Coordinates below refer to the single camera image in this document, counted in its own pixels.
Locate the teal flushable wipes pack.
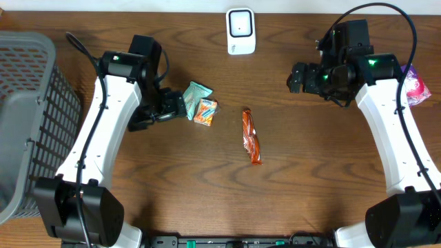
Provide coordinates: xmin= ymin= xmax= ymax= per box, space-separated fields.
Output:
xmin=183 ymin=81 xmax=213 ymax=121

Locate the orange toilet tissue pack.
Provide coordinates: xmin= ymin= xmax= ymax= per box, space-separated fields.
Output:
xmin=194 ymin=99 xmax=218 ymax=127

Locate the pink purple pad package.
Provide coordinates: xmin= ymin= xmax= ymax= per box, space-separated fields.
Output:
xmin=404 ymin=65 xmax=431 ymax=107

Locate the orange red snack bar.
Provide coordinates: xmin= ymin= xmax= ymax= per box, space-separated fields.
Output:
xmin=242 ymin=109 xmax=263 ymax=165

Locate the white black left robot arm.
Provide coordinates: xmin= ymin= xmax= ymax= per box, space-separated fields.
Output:
xmin=33 ymin=35 xmax=187 ymax=247

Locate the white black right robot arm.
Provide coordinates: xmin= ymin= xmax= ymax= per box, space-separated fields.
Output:
xmin=287 ymin=19 xmax=440 ymax=247

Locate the white barcode scanner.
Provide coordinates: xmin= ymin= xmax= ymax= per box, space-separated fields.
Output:
xmin=225 ymin=8 xmax=256 ymax=55

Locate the grey plastic basket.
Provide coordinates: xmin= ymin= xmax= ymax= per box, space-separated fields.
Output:
xmin=1 ymin=31 xmax=83 ymax=223

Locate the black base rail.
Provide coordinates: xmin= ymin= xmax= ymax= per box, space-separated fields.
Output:
xmin=61 ymin=234 xmax=407 ymax=248

